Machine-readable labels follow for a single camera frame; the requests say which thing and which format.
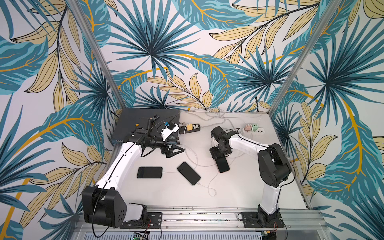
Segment white charging cable pink phone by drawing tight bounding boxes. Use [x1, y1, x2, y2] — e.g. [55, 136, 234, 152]
[179, 118, 253, 169]

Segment phone with pink case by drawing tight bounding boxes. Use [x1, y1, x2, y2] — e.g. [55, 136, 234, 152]
[215, 157, 230, 173]

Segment phone with light blue case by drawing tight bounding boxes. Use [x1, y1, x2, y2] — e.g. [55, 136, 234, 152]
[177, 162, 201, 186]

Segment black phone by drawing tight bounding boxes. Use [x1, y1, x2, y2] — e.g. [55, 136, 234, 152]
[137, 167, 163, 179]

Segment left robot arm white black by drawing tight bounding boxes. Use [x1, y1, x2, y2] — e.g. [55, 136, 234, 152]
[82, 123, 184, 228]

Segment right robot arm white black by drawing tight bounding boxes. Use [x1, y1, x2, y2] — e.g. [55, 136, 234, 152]
[210, 126, 292, 226]

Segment black power strip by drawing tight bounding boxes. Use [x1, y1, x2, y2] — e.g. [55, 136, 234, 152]
[179, 124, 201, 135]

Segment yellow black pliers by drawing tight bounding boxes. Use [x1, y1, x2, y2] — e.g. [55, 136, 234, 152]
[136, 115, 159, 130]

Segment white power strip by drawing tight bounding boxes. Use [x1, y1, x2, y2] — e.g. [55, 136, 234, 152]
[241, 128, 265, 137]

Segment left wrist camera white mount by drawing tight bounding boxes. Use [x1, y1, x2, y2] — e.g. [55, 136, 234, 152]
[161, 122, 179, 142]

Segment grey power cord bundle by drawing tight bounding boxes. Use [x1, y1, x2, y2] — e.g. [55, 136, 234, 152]
[179, 109, 262, 133]

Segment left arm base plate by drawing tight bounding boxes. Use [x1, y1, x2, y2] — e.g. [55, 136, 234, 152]
[120, 212, 163, 230]

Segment aluminium front rail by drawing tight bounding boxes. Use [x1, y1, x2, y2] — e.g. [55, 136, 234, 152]
[70, 206, 332, 240]

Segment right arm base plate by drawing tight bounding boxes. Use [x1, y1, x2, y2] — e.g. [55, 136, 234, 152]
[239, 211, 285, 229]

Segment left aluminium frame post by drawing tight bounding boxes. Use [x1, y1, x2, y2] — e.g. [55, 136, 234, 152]
[67, 0, 126, 109]

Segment aluminium frame post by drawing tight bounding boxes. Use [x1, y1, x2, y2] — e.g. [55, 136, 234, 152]
[67, 0, 126, 109]
[268, 1, 342, 117]

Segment right aluminium frame post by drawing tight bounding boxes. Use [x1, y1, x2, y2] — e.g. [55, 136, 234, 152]
[268, 1, 342, 117]

